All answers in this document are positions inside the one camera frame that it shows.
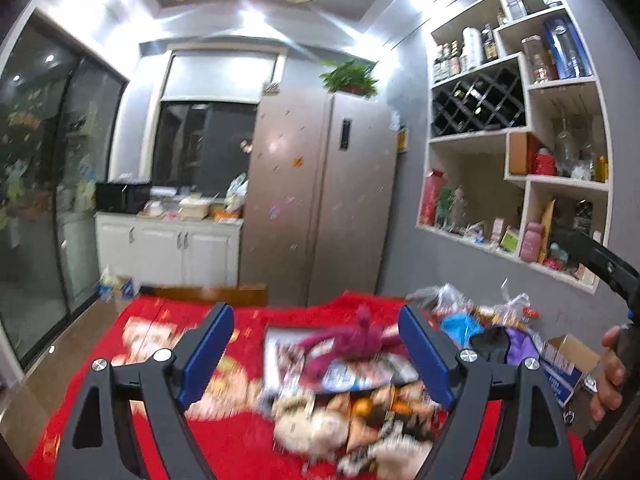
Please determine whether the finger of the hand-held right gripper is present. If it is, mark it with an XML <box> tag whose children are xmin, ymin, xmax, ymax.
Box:
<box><xmin>555</xmin><ymin>230</ymin><xmax>640</xmax><ymax>307</ymax></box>

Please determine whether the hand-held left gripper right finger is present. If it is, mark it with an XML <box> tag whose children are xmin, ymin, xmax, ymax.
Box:
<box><xmin>397</xmin><ymin>305</ymin><xmax>583</xmax><ymax>480</ymax></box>

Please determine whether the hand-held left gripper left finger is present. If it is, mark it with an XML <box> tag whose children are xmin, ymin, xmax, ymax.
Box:
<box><xmin>52</xmin><ymin>302</ymin><xmax>236</xmax><ymax>480</ymax></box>

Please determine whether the white plush toy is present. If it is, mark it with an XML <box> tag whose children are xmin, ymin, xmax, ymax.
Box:
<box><xmin>272</xmin><ymin>395</ymin><xmax>351</xmax><ymax>456</ymax></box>

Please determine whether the person's right hand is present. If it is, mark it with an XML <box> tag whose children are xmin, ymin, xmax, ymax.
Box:
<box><xmin>590</xmin><ymin>327</ymin><xmax>627</xmax><ymax>421</ymax></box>

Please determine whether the blue plastic bag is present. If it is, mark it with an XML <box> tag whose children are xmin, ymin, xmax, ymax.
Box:
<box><xmin>442</xmin><ymin>314</ymin><xmax>486</xmax><ymax>348</ymax></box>

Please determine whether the brown paper bag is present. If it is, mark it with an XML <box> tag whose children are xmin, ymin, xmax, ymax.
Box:
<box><xmin>540</xmin><ymin>200</ymin><xmax>557</xmax><ymax>263</ymax></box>

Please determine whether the tan dog plush toy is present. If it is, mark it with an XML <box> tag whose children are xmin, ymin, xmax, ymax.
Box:
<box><xmin>345</xmin><ymin>385</ymin><xmax>451</xmax><ymax>480</ymax></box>

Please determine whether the wooden chair back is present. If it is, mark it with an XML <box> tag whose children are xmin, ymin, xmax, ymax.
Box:
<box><xmin>142</xmin><ymin>284</ymin><xmax>268</xmax><ymax>306</ymax></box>

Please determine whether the magenta plush toy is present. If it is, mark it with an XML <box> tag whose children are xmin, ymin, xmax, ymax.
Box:
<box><xmin>297</xmin><ymin>305</ymin><xmax>401</xmax><ymax>391</ymax></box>

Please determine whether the pink bottle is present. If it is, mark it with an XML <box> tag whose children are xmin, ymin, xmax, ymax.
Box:
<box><xmin>520</xmin><ymin>222</ymin><xmax>543</xmax><ymax>262</ymax></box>

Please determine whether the cardboard box with blue print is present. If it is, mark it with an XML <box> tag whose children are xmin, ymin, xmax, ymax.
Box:
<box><xmin>540</xmin><ymin>334</ymin><xmax>601</xmax><ymax>406</ymax></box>

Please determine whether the silver foil packet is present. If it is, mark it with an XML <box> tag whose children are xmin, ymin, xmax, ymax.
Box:
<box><xmin>325</xmin><ymin>360</ymin><xmax>418</xmax><ymax>392</ymax></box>

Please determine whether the purple and grey towel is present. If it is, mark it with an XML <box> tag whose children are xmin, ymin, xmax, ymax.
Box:
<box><xmin>470</xmin><ymin>325</ymin><xmax>543</xmax><ymax>367</ymax></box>

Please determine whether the red printed blanket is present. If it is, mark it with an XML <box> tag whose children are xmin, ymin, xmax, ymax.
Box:
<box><xmin>25</xmin><ymin>295</ymin><xmax>588</xmax><ymax>480</ymax></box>

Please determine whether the clear knotted plastic bag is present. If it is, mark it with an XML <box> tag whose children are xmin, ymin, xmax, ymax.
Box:
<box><xmin>480</xmin><ymin>292</ymin><xmax>540</xmax><ymax>332</ymax></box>

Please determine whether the red jar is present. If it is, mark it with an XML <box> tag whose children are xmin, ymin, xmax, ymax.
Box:
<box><xmin>532</xmin><ymin>149</ymin><xmax>557</xmax><ymax>176</ymax></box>

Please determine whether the blue and white package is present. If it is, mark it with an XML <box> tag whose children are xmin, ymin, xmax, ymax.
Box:
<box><xmin>97</xmin><ymin>267</ymin><xmax>136</xmax><ymax>301</ymax></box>

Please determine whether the white kitchen cabinet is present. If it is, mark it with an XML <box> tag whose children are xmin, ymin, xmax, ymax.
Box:
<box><xmin>95</xmin><ymin>210</ymin><xmax>244</xmax><ymax>288</ymax></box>

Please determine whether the glass decanter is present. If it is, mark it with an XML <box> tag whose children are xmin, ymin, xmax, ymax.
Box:
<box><xmin>555</xmin><ymin>120</ymin><xmax>576</xmax><ymax>176</ymax></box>

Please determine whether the tall green box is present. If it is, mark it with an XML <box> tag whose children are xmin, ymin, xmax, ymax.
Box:
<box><xmin>437</xmin><ymin>187</ymin><xmax>454</xmax><ymax>228</ymax></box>

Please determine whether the cream food bowl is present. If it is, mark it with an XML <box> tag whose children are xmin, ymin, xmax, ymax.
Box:
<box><xmin>177</xmin><ymin>195</ymin><xmax>211</xmax><ymax>218</ymax></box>

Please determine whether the tall red box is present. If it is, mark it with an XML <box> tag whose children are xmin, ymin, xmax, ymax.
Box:
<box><xmin>420</xmin><ymin>170</ymin><xmax>446</xmax><ymax>226</ymax></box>

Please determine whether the white plastic bag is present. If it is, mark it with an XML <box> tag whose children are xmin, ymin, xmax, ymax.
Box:
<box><xmin>225</xmin><ymin>173</ymin><xmax>248</xmax><ymax>211</ymax></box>

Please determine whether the black microwave oven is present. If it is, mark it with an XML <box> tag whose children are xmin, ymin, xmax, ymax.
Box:
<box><xmin>95</xmin><ymin>180</ymin><xmax>152</xmax><ymax>213</ymax></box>

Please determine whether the silver double-door refrigerator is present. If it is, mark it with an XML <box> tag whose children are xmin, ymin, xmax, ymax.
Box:
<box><xmin>239</xmin><ymin>91</ymin><xmax>401</xmax><ymax>308</ymax></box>

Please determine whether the dark kitchen window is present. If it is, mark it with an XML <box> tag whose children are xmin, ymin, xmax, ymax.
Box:
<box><xmin>150</xmin><ymin>100</ymin><xmax>258</xmax><ymax>196</ymax></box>

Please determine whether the tall blue box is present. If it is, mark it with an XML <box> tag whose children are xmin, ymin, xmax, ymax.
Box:
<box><xmin>545</xmin><ymin>17</ymin><xmax>593</xmax><ymax>80</ymax></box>

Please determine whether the sliding glass door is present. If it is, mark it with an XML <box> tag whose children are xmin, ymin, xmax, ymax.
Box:
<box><xmin>0</xmin><ymin>10</ymin><xmax>128</xmax><ymax>371</ymax></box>

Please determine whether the green potted plant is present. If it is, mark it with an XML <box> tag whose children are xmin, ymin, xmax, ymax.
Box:
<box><xmin>320</xmin><ymin>60</ymin><xmax>380</xmax><ymax>98</ymax></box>

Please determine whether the white wall shelf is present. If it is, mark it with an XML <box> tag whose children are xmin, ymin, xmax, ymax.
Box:
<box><xmin>416</xmin><ymin>0</ymin><xmax>613</xmax><ymax>296</ymax></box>

